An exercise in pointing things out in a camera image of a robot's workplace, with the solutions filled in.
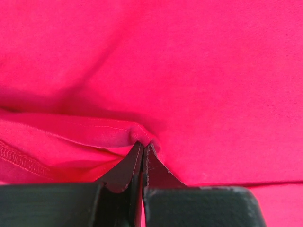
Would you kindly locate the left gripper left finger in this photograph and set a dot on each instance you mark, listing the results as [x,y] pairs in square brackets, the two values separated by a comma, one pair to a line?
[114,200]

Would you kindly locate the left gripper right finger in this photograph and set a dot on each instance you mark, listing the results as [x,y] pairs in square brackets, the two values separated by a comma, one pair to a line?
[170,203]

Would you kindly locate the pink t shirt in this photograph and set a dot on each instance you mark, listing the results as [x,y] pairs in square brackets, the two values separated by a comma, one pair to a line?
[215,85]

